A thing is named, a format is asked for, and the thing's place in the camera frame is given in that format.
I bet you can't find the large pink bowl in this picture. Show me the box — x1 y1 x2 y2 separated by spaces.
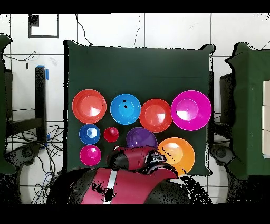
170 90 212 132

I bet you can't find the black stand post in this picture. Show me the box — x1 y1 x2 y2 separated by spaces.
6 66 48 143

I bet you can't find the red-orange bowl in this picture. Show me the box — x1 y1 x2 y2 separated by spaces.
72 89 107 124
139 98 173 133

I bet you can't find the red cup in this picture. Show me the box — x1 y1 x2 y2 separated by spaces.
103 126 120 143

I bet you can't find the white box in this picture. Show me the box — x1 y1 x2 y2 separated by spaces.
262 130 270 159
262 105 270 131
262 80 270 106

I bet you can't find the green cloth neighbouring table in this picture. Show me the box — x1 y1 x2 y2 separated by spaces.
0 33 16 175
224 42 270 180

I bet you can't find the small pink bowl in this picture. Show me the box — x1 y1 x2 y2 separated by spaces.
79 144 102 167

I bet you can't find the black square floor frame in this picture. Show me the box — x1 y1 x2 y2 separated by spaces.
28 14 60 39

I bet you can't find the blue cable bundle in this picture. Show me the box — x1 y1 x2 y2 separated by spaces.
42 171 53 187

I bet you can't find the light blue bowl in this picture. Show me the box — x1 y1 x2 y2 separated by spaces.
110 93 142 125

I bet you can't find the dark green table cloth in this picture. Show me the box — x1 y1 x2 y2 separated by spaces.
63 40 216 177

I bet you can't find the small dark blue bowl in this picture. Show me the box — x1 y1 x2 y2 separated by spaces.
79 123 101 145

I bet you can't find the large orange bowl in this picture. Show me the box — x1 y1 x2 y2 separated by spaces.
157 137 196 177

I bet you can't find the purple bowl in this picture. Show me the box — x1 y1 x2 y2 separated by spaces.
126 127 158 149

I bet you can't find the black floor cable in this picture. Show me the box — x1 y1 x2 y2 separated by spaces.
75 14 94 46

